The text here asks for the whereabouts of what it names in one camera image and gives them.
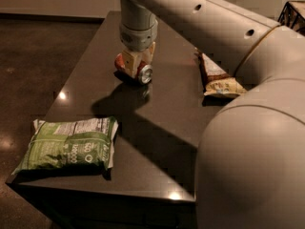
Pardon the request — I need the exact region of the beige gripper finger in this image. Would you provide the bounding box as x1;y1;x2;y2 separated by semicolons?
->
122;50;142;78
144;42;155;63

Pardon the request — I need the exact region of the red coke can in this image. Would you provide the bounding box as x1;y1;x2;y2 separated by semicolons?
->
114;53;153;85

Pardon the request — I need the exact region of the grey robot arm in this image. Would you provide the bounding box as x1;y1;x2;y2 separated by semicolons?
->
121;0;305;229

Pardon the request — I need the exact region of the brown chip bag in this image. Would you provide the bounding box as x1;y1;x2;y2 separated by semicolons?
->
196;50;247;99

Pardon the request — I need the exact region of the green chip bag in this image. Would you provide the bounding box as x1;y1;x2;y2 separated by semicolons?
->
12;116;118;175

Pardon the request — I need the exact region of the black wire basket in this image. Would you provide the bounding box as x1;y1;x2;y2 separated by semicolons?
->
278;1;305;35

